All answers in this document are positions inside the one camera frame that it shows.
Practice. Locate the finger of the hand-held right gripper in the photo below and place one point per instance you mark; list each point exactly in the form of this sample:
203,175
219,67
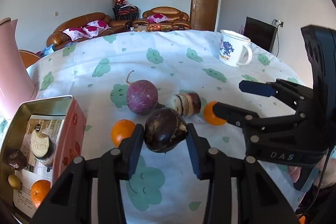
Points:
256,88
231,115

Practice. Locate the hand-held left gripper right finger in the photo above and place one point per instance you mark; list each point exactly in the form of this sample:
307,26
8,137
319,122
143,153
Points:
193,153

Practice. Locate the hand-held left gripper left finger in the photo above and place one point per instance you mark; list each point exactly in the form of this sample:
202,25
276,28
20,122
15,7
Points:
135,150

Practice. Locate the medium orange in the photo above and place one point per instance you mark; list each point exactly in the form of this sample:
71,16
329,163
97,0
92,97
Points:
208,115

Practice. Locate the dark water chestnut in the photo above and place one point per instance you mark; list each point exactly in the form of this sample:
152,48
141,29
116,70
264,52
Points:
17,160
162,129

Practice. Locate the purple round radish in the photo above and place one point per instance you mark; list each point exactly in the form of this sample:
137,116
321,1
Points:
141,96

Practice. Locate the pink tin box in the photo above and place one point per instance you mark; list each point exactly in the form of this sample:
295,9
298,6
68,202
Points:
69,134

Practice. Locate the large orange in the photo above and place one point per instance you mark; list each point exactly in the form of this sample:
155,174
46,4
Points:
39,192

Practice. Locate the small yellow-green fruit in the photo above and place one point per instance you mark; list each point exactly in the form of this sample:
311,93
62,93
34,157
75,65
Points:
14,181

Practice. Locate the person's right forearm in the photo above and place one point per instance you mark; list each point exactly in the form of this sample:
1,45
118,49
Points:
328,169

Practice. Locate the person's right hand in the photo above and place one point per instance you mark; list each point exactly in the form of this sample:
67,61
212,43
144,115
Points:
293,172

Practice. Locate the small orange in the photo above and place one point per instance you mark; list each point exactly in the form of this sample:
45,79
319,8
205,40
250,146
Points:
120,132

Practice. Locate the white mug with blue print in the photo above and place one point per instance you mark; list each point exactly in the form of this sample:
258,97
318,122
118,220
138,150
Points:
231,50

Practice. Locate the black television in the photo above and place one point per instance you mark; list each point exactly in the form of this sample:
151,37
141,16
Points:
260,32

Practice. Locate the cloud print tablecloth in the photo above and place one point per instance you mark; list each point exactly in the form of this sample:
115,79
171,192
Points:
170,61

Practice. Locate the brown wooden door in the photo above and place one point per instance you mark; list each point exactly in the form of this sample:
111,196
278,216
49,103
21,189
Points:
204,3

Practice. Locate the brown leather armchair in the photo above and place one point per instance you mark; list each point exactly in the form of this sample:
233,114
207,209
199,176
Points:
168,11

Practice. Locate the wooden coffee table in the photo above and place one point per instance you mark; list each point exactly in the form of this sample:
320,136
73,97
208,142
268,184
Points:
152,27

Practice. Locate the small floral pillow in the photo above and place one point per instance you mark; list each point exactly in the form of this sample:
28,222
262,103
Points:
157,18

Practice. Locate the printed paper leaflet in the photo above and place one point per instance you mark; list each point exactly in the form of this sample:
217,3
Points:
23,197

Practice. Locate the blue plaid cloth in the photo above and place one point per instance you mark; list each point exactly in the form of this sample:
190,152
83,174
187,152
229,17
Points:
46,50

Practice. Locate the stacked black chairs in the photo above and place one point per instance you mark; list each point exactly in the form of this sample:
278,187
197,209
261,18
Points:
126,12

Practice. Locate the wooden chair back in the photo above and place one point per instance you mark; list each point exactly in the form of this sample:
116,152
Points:
29,58

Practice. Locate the brown leather sofa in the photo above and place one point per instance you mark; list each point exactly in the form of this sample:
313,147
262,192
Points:
78,20

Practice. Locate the pink electric kettle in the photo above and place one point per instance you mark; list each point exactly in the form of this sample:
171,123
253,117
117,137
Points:
15,69

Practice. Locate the wall power socket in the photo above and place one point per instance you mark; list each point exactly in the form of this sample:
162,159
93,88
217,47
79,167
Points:
279,22

